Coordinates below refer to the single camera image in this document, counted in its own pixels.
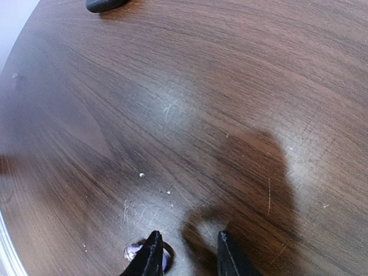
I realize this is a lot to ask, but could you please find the front aluminium rail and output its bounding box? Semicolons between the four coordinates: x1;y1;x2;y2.
0;214;28;276

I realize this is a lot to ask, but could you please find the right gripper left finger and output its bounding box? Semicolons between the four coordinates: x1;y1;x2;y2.
120;231;164;276

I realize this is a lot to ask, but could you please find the black earbud charging case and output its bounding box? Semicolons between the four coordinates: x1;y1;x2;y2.
86;0;129;13

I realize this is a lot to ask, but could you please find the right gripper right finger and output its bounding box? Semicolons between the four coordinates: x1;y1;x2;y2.
217;231;260;276

